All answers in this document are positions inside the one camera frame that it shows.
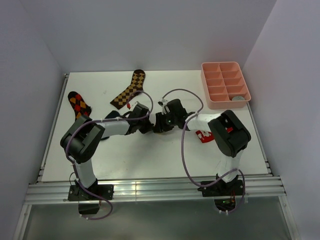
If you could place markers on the brown tan argyle sock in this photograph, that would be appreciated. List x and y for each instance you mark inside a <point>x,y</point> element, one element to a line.
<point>136,84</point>

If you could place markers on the red santa sock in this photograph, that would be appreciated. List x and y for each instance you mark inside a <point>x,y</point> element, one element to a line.
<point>204,136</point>

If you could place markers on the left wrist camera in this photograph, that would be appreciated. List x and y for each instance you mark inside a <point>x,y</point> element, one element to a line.
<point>132,105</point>

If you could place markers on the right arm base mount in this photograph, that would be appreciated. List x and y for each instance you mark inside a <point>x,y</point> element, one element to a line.
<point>229,191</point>

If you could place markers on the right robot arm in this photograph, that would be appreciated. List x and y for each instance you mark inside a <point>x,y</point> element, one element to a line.
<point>229,134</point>

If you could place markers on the red orange argyle sock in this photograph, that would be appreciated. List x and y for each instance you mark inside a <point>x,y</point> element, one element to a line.
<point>78,105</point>

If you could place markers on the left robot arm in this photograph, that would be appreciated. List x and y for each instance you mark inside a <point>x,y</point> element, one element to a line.
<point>84,136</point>

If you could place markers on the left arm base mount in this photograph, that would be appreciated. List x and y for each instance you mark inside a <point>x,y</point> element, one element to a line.
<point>89,200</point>

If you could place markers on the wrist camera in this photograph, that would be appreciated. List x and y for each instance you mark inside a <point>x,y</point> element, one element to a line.
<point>163,103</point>
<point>132,105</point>

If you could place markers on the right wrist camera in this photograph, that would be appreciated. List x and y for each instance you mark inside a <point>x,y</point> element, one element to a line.
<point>163,103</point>

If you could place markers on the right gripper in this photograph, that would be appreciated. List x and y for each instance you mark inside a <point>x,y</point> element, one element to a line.
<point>160,126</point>

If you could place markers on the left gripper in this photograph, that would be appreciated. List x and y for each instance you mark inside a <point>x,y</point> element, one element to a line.
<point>148,127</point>

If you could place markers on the pink compartment tray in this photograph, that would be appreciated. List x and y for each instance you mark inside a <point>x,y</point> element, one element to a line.
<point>221,82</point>

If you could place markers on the dark navy ankle sock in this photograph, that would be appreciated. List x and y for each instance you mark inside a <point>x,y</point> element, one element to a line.
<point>113,114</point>

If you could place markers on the aluminium frame rail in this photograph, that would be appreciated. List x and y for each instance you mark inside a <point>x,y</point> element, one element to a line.
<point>150,190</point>

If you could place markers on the yellow ankle sock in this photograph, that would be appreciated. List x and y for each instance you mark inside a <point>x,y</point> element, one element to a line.
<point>160,133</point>

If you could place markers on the grey ankle sock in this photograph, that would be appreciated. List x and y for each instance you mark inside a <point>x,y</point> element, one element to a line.
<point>238,98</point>

